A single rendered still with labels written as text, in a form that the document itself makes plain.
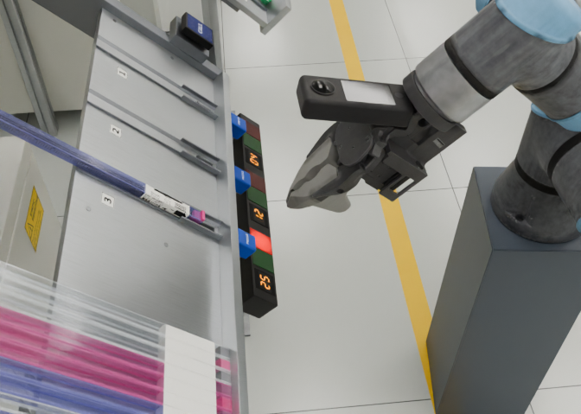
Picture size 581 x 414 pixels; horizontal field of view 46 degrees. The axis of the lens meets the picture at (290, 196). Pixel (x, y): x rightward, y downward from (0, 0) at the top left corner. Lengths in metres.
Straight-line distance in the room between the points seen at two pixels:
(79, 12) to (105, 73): 0.14
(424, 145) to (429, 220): 1.09
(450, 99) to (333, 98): 0.11
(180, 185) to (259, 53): 1.55
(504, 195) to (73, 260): 0.67
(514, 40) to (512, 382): 0.88
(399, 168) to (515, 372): 0.73
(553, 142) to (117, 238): 0.58
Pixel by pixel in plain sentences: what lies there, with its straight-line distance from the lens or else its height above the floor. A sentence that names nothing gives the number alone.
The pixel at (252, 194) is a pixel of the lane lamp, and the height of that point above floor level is 0.67.
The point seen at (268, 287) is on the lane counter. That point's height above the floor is 0.65.
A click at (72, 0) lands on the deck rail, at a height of 0.86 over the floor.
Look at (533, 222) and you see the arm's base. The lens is 1.08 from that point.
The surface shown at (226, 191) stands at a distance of 0.86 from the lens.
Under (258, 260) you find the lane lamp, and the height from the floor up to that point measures 0.66.
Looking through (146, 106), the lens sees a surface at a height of 0.80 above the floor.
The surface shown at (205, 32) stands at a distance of 1.03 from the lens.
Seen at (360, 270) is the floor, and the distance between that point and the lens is 1.70.
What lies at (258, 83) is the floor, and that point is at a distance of 2.22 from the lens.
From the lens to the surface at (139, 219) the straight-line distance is 0.75.
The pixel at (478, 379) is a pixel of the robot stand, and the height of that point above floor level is 0.16.
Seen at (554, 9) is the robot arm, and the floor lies 1.02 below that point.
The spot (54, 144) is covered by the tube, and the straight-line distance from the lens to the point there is 0.73.
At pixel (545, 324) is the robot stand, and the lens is 1.26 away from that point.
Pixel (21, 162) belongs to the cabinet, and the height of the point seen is 0.62.
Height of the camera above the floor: 1.35
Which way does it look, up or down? 47 degrees down
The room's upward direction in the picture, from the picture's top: straight up
